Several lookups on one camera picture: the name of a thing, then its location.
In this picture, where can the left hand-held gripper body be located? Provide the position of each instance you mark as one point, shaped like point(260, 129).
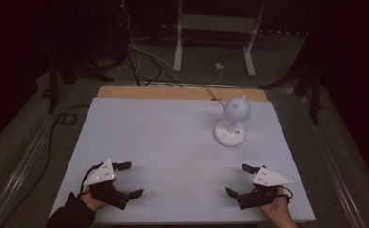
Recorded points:
point(105, 175)

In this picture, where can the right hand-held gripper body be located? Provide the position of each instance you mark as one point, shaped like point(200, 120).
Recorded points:
point(269, 179)

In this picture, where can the person's left hand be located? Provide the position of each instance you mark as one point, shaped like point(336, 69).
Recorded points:
point(92, 202)

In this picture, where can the person's right hand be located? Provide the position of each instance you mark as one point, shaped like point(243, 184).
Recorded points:
point(277, 209)

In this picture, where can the white table cover sheet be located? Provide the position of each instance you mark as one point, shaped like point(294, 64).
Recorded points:
point(160, 142)

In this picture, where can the white desk lamp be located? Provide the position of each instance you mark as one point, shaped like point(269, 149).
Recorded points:
point(236, 109)

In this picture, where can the black tripod stand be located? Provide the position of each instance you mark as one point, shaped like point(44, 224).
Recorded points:
point(314, 95)
point(53, 82)

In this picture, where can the white power adapter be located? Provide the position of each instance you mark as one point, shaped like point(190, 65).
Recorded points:
point(219, 66)

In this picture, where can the white metal stand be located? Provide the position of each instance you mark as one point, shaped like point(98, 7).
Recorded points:
point(216, 23)

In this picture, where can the metal floor rail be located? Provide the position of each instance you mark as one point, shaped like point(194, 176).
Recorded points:
point(17, 177)
point(328, 158)

